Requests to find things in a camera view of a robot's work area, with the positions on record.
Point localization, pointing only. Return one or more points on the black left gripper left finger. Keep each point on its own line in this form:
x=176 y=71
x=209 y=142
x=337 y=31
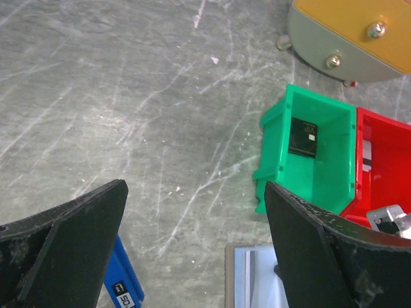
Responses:
x=59 y=257

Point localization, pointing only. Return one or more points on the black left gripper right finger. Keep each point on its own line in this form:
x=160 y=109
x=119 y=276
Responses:
x=327 y=261

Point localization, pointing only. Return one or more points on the blue card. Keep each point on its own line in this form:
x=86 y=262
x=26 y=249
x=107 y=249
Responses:
x=121 y=280

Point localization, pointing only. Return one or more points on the grey card holder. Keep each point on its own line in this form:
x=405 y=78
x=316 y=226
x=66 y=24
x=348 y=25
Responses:
x=252 y=277

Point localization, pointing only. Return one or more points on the green plastic bin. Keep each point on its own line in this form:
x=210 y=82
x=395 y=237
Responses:
x=328 y=180

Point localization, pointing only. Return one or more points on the red double plastic bin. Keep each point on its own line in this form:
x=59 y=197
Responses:
x=388 y=182

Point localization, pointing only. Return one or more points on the white card with black stripe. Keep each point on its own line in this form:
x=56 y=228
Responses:
x=367 y=156

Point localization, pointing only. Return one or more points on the black card in green bin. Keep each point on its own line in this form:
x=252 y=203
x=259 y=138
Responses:
x=303 y=138

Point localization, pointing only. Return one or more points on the round three-drawer cabinet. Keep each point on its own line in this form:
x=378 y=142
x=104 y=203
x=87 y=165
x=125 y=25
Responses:
x=352 y=41

